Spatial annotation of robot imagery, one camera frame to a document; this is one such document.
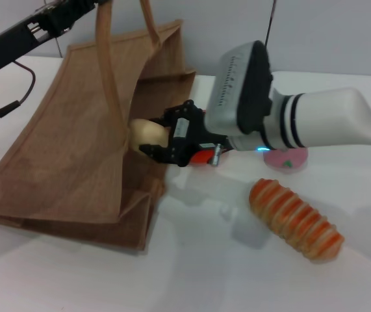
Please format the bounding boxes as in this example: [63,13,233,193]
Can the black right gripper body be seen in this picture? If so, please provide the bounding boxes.
[161,99,232,168]

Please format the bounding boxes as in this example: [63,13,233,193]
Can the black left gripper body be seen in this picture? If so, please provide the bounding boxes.
[0,0,96,74]

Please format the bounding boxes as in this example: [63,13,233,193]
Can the cream egg yolk pastry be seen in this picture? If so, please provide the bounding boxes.
[129,118,170,154]

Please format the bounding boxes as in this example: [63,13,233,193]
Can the brown jute handbag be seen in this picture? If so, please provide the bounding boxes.
[0,0,197,252]

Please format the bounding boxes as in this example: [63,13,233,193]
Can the orange fruit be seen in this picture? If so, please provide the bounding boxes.
[188,109,229,167]

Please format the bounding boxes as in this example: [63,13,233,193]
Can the pink peach bun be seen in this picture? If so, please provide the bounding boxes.
[262,147,309,176]

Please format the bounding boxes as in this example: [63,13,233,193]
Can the orange striped bread roll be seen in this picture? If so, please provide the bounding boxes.
[248,177,346,261]

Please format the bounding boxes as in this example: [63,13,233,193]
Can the dark left arm cable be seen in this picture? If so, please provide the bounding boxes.
[0,59,37,120]

